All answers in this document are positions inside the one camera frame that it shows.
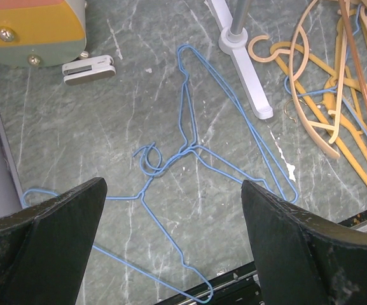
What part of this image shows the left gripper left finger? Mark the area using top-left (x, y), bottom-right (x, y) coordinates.
top-left (0, 177), bottom-right (107, 304)

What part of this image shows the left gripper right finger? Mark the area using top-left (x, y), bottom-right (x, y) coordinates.
top-left (241, 180), bottom-right (367, 304)

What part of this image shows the blue wire hanger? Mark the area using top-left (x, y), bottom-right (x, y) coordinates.
top-left (22, 141), bottom-right (214, 303)
top-left (133, 142), bottom-right (274, 194)
top-left (176, 44), bottom-right (299, 203)

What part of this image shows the yellow plastic hanger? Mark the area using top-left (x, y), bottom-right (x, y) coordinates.
top-left (269, 6), bottom-right (367, 210)

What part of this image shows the brown wooden hanger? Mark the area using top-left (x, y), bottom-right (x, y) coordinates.
top-left (338, 0), bottom-right (367, 110)

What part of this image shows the small white plastic clip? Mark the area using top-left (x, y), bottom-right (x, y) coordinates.
top-left (62, 55), bottom-right (116, 86)

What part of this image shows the beige round drawer cabinet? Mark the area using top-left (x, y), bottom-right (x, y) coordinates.
top-left (0, 0), bottom-right (87, 67)

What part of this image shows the metal clothes rack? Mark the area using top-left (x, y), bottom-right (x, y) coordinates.
top-left (207, 0), bottom-right (274, 119)

